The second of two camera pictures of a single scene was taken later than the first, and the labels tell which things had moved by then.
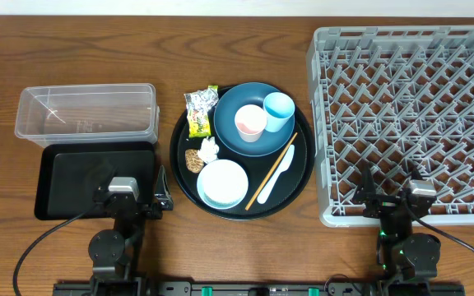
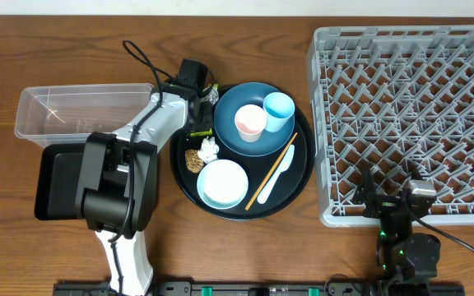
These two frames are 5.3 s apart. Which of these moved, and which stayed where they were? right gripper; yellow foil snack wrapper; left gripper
Moved: left gripper
Stayed: yellow foil snack wrapper; right gripper
